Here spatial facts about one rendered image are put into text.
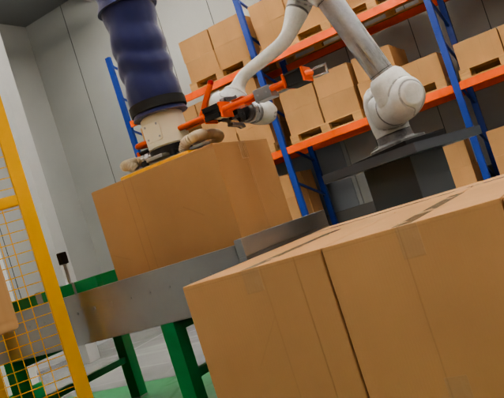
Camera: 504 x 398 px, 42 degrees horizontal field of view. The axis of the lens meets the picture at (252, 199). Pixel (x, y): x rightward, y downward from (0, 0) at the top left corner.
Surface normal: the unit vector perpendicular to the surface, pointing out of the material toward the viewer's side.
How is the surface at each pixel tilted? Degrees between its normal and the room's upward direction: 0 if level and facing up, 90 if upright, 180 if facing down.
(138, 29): 77
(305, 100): 90
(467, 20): 90
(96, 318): 90
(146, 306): 90
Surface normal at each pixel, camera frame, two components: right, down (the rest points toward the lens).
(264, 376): -0.47, 0.12
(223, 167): 0.82, -0.28
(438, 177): 0.62, -0.22
